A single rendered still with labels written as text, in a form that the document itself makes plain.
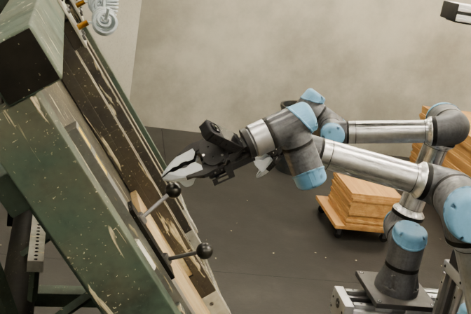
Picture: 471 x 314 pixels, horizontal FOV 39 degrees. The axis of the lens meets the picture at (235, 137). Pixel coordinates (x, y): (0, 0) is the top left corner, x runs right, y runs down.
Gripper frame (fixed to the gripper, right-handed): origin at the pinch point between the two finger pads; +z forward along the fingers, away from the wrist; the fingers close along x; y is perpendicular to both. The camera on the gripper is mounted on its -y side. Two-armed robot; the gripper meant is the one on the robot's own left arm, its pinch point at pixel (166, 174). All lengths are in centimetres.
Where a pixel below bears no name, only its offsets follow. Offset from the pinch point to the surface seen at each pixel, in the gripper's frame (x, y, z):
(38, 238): 47, 72, 50
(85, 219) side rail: -17.7, -23.6, 15.4
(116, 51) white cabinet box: 325, 283, 3
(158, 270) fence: -12.9, 14.8, 10.5
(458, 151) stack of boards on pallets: 174, 420, -243
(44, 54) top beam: -2.2, -48.0, 9.0
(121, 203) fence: -2.7, -0.8, 11.3
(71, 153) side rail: -11.1, -33.6, 12.4
